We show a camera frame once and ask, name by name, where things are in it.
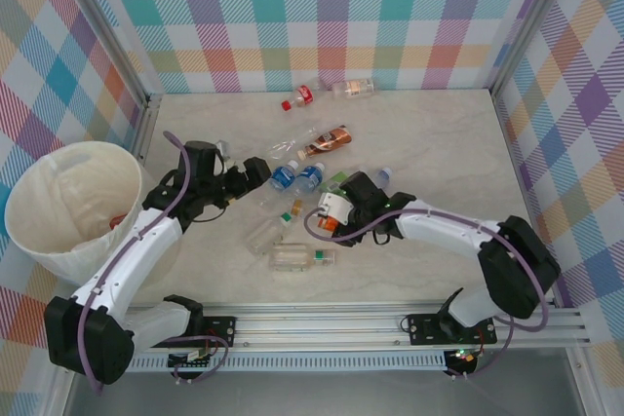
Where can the green label plastic bottle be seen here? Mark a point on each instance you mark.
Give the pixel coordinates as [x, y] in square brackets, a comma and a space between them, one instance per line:
[332, 180]

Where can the blue label Pocari Sweat bottle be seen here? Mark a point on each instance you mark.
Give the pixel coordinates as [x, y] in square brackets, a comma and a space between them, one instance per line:
[282, 177]
[308, 178]

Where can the orange cap bottle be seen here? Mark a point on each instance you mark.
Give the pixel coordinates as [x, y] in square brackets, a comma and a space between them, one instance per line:
[326, 224]

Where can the small clear bottle amber label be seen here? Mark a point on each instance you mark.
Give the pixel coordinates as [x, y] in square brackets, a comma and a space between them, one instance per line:
[298, 207]

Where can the clear bottle green neck band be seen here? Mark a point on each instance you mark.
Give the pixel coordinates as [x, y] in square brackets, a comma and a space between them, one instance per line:
[297, 258]
[268, 236]

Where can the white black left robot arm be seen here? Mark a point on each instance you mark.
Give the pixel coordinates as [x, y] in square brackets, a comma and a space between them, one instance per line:
[141, 245]

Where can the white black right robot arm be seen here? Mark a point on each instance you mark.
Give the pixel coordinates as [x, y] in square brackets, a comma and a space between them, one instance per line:
[439, 231]

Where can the cream white round bin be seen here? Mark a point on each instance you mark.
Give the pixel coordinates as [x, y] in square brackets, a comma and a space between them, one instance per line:
[73, 182]

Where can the large clear bottle white cap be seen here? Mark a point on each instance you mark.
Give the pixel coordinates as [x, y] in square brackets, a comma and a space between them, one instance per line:
[292, 140]

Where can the brown coffee drink bottle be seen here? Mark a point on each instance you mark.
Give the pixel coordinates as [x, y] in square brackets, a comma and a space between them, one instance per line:
[329, 139]

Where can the red cap cola bottle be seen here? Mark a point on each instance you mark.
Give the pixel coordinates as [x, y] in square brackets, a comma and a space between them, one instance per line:
[304, 93]

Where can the small red object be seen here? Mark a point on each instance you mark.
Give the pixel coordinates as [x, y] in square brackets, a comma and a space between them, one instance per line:
[118, 222]

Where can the clear bottle peach label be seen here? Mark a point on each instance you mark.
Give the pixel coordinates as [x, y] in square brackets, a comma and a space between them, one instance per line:
[356, 88]

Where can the right circuit board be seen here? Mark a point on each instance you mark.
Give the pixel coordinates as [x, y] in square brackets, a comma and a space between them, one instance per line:
[463, 357]

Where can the circuit board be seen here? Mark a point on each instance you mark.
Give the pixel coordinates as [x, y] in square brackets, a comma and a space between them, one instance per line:
[463, 357]
[190, 359]

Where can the left circuit board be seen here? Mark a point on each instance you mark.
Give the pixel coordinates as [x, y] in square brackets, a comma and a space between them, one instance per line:
[190, 359]

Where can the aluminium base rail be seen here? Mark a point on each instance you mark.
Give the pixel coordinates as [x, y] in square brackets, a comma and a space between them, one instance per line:
[317, 328]

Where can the aluminium frame post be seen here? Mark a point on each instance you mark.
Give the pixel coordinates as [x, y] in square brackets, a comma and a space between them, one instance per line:
[531, 21]
[105, 31]

